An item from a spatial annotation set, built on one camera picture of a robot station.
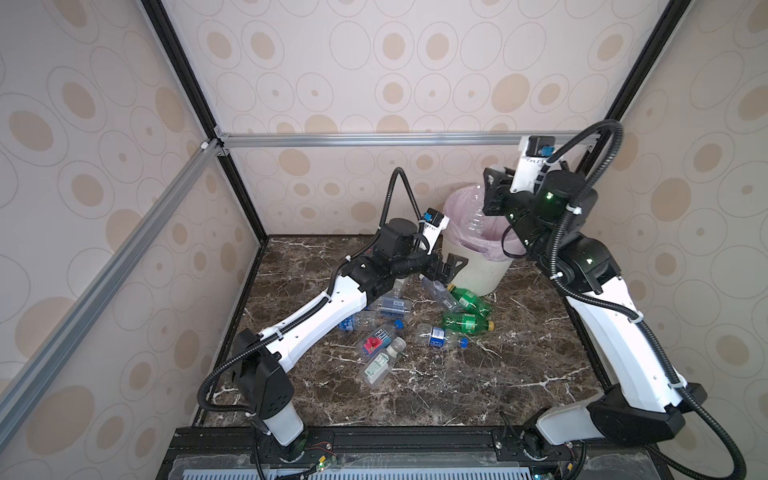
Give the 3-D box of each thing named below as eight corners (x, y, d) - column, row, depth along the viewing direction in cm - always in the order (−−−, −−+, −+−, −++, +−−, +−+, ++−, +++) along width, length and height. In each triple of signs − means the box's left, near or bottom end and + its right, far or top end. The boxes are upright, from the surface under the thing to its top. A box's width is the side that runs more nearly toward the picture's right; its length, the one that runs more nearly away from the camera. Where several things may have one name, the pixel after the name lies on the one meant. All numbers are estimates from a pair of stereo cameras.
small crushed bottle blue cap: (412, 341, 94) (413, 332, 89) (418, 327, 97) (419, 318, 92) (462, 360, 90) (466, 352, 85) (466, 344, 93) (470, 336, 89)
